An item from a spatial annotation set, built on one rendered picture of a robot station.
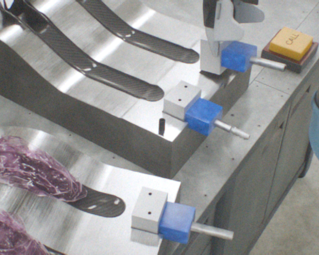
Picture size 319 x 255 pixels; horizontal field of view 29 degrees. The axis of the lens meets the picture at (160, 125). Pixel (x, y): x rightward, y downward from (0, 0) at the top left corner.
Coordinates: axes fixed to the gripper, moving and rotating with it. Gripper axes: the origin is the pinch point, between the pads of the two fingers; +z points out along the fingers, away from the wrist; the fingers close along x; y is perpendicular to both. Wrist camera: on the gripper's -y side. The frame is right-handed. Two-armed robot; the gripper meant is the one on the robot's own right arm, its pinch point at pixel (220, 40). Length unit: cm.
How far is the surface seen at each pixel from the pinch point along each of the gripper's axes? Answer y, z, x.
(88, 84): -15.5, 5.6, -14.1
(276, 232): -6, 87, 53
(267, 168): -3, 49, 34
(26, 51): -25.1, 1.2, -16.7
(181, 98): 0.2, 4.1, -12.1
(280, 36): 1.6, 7.8, 20.8
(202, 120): 4.2, 6.2, -12.9
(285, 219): -6, 87, 59
